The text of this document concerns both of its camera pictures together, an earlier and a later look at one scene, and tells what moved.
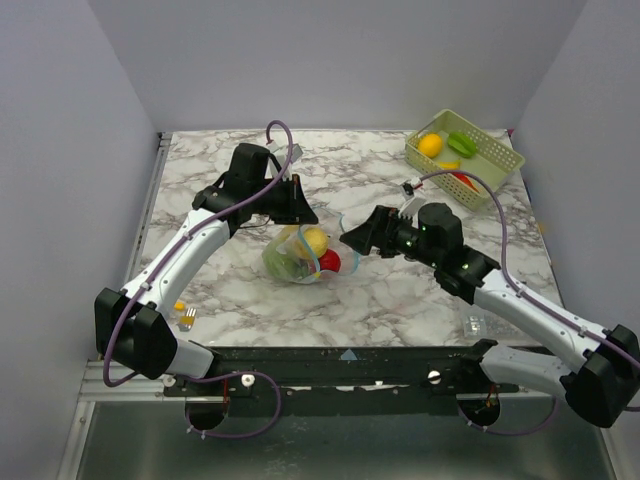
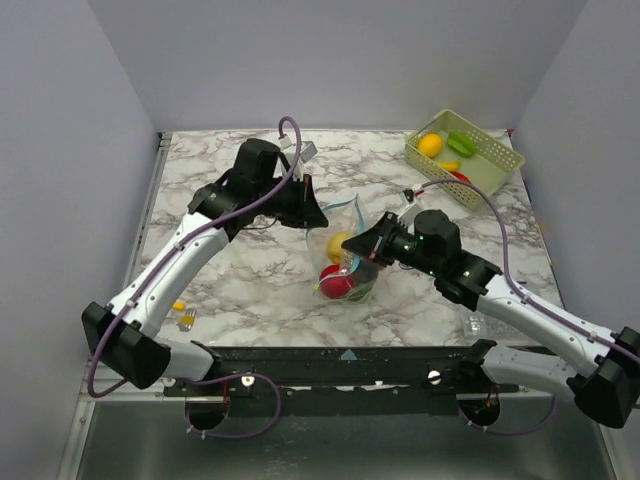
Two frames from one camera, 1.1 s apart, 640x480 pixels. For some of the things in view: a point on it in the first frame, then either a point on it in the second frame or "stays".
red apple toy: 330,261 → 336,282
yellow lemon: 430,145 stays
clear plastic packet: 488,325 stays
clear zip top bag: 311,253 → 339,272
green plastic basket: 450,142 stays
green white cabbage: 280,259 → 360,290
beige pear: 317,240 → 335,250
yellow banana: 449,165 stays
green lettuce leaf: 461,144 stays
